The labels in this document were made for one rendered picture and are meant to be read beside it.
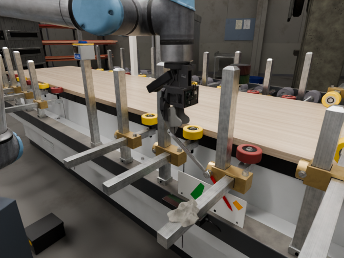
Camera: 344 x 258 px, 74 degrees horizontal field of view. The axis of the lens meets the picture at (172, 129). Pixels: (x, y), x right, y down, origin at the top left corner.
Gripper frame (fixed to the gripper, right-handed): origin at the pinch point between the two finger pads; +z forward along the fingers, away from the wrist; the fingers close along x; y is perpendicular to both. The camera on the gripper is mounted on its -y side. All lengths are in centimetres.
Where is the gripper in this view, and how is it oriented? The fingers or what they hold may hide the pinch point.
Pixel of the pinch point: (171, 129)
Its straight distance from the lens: 71.3
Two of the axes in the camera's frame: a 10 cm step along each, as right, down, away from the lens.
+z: 0.1, 9.3, 3.6
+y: 7.5, 2.3, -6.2
